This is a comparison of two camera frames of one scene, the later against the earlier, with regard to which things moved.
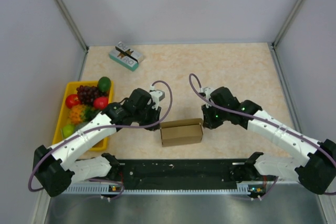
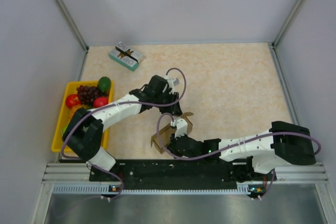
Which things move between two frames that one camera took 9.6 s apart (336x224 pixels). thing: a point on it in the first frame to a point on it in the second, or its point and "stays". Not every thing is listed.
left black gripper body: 148,116 to 166,97
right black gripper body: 215,116 to 176,152
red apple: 72,100 stays
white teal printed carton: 126,56 stays
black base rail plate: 186,171 stays
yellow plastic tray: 71,88 stays
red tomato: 101,103 stays
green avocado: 104,84 stays
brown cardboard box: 181,132 to 165,134
